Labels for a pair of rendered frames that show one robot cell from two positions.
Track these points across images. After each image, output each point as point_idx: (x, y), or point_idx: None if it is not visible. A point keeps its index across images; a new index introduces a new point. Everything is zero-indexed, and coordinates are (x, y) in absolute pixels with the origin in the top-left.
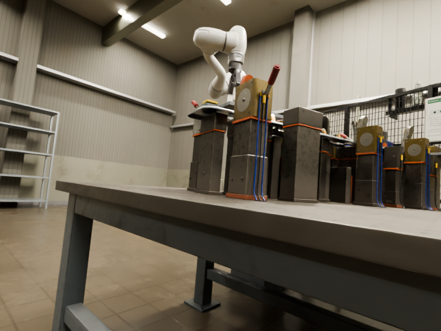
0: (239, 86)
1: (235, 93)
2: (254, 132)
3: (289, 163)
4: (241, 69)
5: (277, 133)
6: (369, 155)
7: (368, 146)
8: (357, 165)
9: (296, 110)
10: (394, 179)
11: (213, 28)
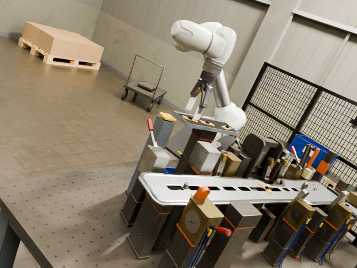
0: (194, 203)
1: (197, 112)
2: (190, 253)
3: (215, 249)
4: (213, 82)
5: (222, 178)
6: (291, 229)
7: (295, 221)
8: (279, 227)
9: (238, 216)
10: (305, 237)
11: (199, 28)
